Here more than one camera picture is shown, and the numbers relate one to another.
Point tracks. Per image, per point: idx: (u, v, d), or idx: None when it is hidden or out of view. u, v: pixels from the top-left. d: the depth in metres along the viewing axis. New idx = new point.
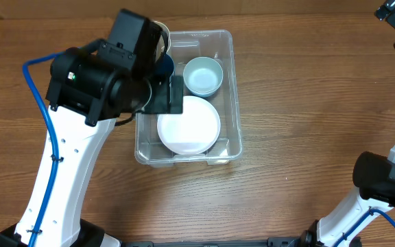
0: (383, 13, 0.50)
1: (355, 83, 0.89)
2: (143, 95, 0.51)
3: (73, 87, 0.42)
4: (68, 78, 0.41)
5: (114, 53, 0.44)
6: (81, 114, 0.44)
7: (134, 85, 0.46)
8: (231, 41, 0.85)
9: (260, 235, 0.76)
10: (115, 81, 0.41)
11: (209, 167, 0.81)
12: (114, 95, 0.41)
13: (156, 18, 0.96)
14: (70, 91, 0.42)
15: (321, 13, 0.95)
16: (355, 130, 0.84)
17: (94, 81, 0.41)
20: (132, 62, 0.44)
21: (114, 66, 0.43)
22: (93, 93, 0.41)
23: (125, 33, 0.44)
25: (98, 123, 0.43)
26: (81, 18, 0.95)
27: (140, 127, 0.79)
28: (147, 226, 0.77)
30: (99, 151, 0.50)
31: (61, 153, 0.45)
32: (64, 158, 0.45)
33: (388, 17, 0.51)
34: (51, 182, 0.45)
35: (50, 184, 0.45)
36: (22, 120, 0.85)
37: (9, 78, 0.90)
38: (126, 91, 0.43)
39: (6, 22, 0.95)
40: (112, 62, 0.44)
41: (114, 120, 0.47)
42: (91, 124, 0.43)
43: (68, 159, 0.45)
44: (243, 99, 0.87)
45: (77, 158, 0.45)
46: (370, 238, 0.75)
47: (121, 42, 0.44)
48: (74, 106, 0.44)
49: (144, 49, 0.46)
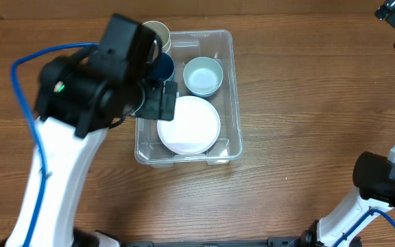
0: (383, 13, 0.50)
1: (355, 83, 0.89)
2: (136, 102, 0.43)
3: (61, 99, 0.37)
4: (55, 90, 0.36)
5: (105, 60, 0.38)
6: (68, 127, 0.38)
7: (128, 94, 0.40)
8: (230, 41, 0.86)
9: (260, 235, 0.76)
10: (106, 91, 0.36)
11: (209, 167, 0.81)
12: (104, 107, 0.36)
13: (156, 18, 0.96)
14: (56, 104, 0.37)
15: (321, 12, 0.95)
16: (355, 130, 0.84)
17: (83, 92, 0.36)
20: (124, 70, 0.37)
21: (106, 73, 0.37)
22: (82, 106, 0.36)
23: (114, 38, 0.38)
25: (86, 137, 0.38)
26: (80, 18, 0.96)
27: (139, 127, 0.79)
28: (147, 226, 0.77)
30: (91, 162, 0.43)
31: (50, 167, 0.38)
32: (51, 172, 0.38)
33: (389, 16, 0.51)
34: (38, 199, 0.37)
35: (38, 203, 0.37)
36: (22, 120, 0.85)
37: (8, 78, 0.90)
38: (119, 102, 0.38)
39: (6, 22, 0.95)
40: (103, 70, 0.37)
41: (105, 131, 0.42)
42: (79, 138, 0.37)
43: (57, 174, 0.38)
44: (243, 99, 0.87)
45: (66, 172, 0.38)
46: (370, 238, 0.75)
47: (112, 48, 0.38)
48: (61, 118, 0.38)
49: (136, 55, 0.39)
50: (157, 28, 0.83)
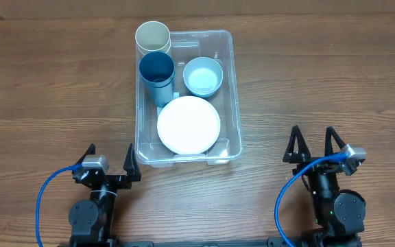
0: (300, 136, 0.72)
1: (356, 84, 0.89)
2: (108, 208, 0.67)
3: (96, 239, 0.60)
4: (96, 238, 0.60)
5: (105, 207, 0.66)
6: (95, 234, 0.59)
7: (108, 214, 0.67)
8: (231, 42, 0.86)
9: (261, 235, 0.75)
10: (105, 219, 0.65)
11: (209, 167, 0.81)
12: (108, 225, 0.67)
13: (156, 18, 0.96)
14: (93, 241, 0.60)
15: (320, 13, 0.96)
16: (356, 130, 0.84)
17: (105, 230, 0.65)
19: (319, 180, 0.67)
20: (105, 210, 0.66)
21: (105, 215, 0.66)
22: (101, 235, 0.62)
23: (77, 213, 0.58)
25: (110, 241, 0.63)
26: (81, 19, 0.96)
27: (140, 127, 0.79)
28: (147, 226, 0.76)
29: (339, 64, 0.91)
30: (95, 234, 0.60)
31: (81, 239, 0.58)
32: (76, 237, 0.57)
33: (307, 173, 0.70)
34: (79, 239, 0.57)
35: (82, 238, 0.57)
36: (22, 120, 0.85)
37: (9, 78, 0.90)
38: (108, 221, 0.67)
39: (6, 22, 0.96)
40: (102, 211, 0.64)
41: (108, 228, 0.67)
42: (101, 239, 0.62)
43: (81, 234, 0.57)
44: (243, 99, 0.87)
45: (83, 231, 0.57)
46: (370, 239, 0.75)
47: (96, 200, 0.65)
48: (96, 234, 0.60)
49: (108, 205, 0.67)
50: (157, 28, 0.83)
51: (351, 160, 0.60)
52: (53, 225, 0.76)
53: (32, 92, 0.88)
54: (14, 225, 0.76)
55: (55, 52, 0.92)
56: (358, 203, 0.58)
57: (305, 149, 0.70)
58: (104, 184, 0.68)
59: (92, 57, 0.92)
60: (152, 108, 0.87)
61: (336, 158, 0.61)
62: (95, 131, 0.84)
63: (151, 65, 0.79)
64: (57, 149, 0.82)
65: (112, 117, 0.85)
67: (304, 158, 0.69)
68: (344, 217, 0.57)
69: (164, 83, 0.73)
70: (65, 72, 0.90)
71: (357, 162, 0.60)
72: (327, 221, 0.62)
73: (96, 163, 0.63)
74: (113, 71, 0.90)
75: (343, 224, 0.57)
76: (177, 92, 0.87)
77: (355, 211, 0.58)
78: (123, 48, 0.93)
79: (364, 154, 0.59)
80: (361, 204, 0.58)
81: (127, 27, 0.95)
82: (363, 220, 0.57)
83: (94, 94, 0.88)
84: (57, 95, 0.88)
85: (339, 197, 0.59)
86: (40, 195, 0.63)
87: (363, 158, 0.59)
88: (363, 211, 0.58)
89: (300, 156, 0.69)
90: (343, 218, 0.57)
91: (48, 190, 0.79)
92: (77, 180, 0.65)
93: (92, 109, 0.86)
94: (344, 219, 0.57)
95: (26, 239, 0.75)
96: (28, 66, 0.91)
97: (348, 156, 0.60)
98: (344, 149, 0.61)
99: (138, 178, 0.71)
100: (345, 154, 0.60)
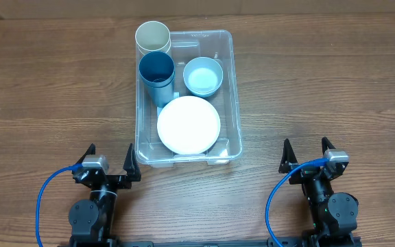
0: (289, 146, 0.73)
1: (356, 83, 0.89)
2: (108, 209, 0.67)
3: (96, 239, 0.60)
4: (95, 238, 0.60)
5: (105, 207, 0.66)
6: (95, 234, 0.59)
7: (108, 215, 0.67)
8: (231, 42, 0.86)
9: (260, 236, 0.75)
10: (105, 220, 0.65)
11: (209, 167, 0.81)
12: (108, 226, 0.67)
13: (156, 18, 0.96)
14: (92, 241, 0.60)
15: (320, 13, 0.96)
16: (356, 130, 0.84)
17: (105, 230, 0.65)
19: (315, 185, 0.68)
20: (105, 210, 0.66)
21: (105, 215, 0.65)
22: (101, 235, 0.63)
23: (77, 213, 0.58)
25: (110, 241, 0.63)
26: (81, 18, 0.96)
27: (140, 127, 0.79)
28: (147, 226, 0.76)
29: (338, 64, 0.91)
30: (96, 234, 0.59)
31: (81, 239, 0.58)
32: (75, 237, 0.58)
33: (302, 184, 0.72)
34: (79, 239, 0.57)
35: (82, 238, 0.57)
36: (22, 120, 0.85)
37: (9, 77, 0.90)
38: (108, 221, 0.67)
39: (6, 22, 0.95)
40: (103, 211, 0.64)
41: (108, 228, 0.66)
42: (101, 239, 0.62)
43: (81, 234, 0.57)
44: (244, 99, 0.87)
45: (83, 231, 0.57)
46: (369, 238, 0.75)
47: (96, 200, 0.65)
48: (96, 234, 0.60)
49: (108, 205, 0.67)
50: (156, 28, 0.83)
51: (330, 162, 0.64)
52: (53, 225, 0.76)
53: (31, 92, 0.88)
54: (14, 225, 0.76)
55: (55, 52, 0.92)
56: (352, 202, 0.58)
57: (293, 158, 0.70)
58: (104, 184, 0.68)
59: (92, 57, 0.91)
60: (152, 108, 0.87)
61: (319, 162, 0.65)
62: (95, 131, 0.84)
63: (151, 65, 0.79)
64: (57, 149, 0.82)
65: (112, 117, 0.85)
67: (292, 167, 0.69)
68: (337, 213, 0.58)
69: (164, 83, 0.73)
70: (65, 71, 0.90)
71: (339, 165, 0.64)
72: (323, 221, 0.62)
73: (96, 163, 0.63)
74: (113, 71, 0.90)
75: (337, 221, 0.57)
76: (177, 92, 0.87)
77: (348, 208, 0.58)
78: (123, 47, 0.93)
79: (345, 158, 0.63)
80: (354, 202, 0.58)
81: (126, 27, 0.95)
82: (356, 217, 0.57)
83: (94, 94, 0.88)
84: (57, 95, 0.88)
85: (333, 195, 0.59)
86: (40, 195, 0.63)
87: (345, 161, 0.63)
88: (356, 209, 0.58)
89: (287, 165, 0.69)
90: (337, 214, 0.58)
91: (48, 190, 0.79)
92: (77, 180, 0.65)
93: (92, 109, 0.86)
94: (337, 215, 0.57)
95: (25, 239, 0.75)
96: (28, 66, 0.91)
97: (329, 159, 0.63)
98: (326, 154, 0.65)
99: (138, 178, 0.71)
100: (326, 158, 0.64)
